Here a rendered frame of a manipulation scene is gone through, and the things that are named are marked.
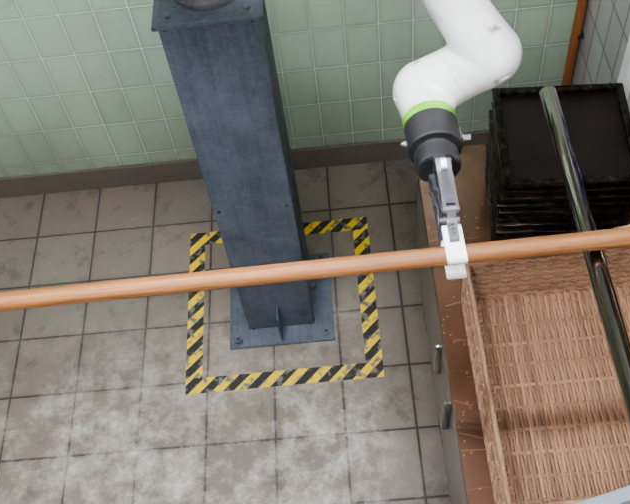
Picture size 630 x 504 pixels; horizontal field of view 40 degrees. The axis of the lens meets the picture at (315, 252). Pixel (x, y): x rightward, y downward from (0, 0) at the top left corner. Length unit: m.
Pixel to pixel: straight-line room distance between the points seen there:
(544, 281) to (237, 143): 0.76
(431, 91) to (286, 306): 1.22
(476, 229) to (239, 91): 0.67
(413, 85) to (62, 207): 1.87
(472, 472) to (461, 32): 0.88
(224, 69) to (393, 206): 1.21
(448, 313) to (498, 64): 0.71
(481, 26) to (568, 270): 0.71
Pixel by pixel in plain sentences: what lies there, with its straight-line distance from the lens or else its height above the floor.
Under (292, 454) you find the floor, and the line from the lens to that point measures 2.49.
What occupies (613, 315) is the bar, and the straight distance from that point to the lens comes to 1.34.
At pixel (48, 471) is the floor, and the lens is 2.65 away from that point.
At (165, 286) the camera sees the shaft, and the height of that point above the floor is 1.20.
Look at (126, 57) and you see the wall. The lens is 2.70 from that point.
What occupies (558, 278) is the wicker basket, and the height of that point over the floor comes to 0.65.
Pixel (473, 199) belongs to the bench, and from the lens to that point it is 2.19.
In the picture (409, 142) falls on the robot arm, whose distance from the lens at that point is 1.45.
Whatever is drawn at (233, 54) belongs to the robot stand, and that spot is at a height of 1.11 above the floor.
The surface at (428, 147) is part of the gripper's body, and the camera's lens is 1.43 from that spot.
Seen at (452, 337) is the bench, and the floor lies 0.58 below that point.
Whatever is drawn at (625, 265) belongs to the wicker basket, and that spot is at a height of 0.68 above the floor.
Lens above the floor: 2.30
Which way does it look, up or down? 55 degrees down
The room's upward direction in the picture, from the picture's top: 9 degrees counter-clockwise
